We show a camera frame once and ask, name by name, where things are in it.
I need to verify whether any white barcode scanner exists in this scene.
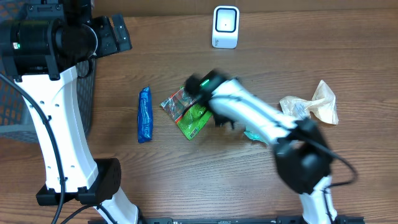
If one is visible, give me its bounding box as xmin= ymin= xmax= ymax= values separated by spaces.
xmin=211 ymin=6 xmax=240 ymax=49

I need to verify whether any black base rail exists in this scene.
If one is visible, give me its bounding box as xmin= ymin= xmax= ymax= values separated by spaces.
xmin=87 ymin=215 xmax=365 ymax=224

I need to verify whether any blue snack bar wrapper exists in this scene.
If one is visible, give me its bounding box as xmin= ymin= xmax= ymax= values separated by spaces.
xmin=137 ymin=86 xmax=153 ymax=143

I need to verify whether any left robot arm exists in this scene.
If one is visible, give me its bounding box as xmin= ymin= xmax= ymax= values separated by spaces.
xmin=1 ymin=1 xmax=140 ymax=223

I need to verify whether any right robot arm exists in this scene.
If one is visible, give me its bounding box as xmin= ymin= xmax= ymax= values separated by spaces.
xmin=184 ymin=69 xmax=364 ymax=223

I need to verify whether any green snack packet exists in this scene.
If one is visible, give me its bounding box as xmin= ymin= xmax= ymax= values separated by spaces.
xmin=160 ymin=86 xmax=212 ymax=140

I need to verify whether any teal tissue packet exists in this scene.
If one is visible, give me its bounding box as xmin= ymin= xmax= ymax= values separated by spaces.
xmin=244 ymin=128 xmax=269 ymax=145

